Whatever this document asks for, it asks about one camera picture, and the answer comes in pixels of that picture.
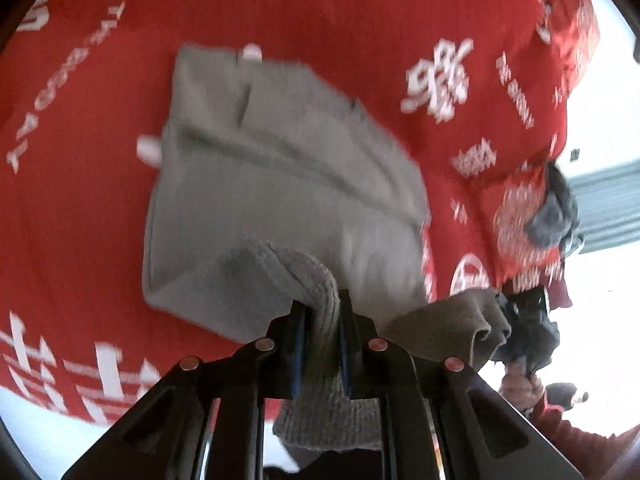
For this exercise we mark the pink cloth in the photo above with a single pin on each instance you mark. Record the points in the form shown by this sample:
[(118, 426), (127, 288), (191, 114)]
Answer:
[(520, 390)]

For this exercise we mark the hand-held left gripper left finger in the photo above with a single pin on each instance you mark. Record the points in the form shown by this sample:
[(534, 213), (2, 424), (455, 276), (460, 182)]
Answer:
[(297, 360)]

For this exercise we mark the grey ribbed panel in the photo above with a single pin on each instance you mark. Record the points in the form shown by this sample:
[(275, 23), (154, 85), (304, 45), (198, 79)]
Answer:
[(610, 200)]

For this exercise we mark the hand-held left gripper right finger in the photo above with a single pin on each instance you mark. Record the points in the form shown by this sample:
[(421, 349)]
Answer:
[(345, 360)]

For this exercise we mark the dark grey cloth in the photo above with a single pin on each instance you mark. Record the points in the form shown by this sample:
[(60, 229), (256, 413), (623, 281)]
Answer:
[(550, 215)]

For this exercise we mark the olive cloth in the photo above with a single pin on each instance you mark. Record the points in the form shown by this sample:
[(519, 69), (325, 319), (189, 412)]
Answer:
[(445, 325)]

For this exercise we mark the red printed blanket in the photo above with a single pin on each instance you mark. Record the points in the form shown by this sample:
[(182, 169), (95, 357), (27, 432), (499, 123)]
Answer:
[(100, 210)]

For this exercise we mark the dark red cloth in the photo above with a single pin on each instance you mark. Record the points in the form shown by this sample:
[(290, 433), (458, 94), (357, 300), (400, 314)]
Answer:
[(575, 430)]

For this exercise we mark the grey sweater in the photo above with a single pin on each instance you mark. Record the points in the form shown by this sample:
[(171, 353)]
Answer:
[(280, 170)]

